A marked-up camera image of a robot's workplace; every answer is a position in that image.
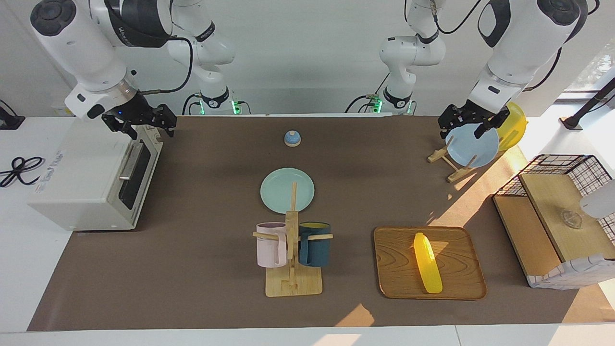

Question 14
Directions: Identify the wooden lid board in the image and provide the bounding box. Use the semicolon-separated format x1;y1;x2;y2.
519;173;615;263

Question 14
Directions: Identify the black left base cable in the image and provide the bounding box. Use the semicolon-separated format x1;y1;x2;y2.
344;72;391;114

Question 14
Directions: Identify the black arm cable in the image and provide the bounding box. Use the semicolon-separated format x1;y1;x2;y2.
430;0;601;92
139;36;194;95

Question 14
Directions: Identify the brown wooden tray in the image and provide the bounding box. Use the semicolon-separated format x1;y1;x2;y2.
373;226;487;300

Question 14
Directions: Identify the dark blue mug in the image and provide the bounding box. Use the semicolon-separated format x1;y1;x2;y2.
298;222;332;268

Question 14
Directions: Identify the light blue plate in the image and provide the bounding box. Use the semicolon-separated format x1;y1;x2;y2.
445;123;500;168

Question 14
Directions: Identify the white cylinder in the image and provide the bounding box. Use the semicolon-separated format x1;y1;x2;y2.
579;179;615;220

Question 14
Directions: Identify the white toaster oven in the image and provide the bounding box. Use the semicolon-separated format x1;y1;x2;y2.
27;117;164;231

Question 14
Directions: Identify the black wire basket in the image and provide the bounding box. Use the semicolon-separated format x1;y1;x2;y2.
494;154;615;241

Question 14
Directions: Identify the brown table mat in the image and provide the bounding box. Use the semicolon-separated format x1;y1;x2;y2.
27;115;615;332

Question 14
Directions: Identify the mint green plate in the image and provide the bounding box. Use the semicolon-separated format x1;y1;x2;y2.
260;168;315;214

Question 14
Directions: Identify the black device with cable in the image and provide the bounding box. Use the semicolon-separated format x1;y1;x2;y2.
0;99;25;130

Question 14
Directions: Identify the yellow plate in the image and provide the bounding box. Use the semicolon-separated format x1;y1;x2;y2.
495;102;528;152

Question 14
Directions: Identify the yellow corn cob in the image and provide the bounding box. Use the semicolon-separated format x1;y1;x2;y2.
414;233;443;294

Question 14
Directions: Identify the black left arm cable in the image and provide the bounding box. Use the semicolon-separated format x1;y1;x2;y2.
430;0;601;92

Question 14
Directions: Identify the black right base cable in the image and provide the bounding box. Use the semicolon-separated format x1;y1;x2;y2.
182;93;203;116

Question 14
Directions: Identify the white checked cloth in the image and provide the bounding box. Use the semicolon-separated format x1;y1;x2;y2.
527;253;615;290

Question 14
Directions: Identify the light wooden mug rack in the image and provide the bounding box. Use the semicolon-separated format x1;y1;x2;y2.
253;182;333;297

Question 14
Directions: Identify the wooden box side panel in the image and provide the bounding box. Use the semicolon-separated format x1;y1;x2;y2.
492;195;563;288

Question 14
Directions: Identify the glass oven door with handle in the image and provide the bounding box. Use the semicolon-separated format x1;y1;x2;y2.
108;126;164;227

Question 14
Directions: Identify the coiled black cable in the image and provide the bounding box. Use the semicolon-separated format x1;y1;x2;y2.
0;156;45;188

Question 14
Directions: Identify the light wooden plate rack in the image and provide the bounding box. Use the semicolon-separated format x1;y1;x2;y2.
428;136;481;183

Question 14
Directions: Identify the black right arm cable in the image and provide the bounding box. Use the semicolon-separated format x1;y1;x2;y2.
139;36;194;95

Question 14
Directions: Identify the pink mug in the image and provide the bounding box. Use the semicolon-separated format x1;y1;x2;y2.
256;222;289;268

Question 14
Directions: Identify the black base cable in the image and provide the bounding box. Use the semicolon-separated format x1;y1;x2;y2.
344;72;391;114
182;93;203;116

